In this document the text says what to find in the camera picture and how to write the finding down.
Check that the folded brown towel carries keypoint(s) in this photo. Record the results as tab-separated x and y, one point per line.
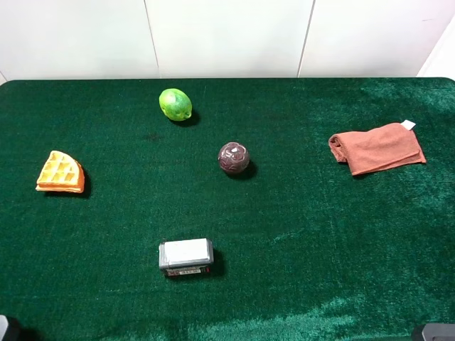
379	149

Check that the green velvet table cloth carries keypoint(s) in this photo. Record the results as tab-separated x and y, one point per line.
303	250

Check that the grey black battery pack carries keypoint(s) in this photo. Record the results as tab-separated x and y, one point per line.
186	257

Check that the orange waffle wedge toy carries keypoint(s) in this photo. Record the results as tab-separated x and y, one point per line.
61	173

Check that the green lime fruit toy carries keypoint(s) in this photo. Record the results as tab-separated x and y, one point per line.
175	104

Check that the dark purple carved ball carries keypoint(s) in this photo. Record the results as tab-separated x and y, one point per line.
233	158

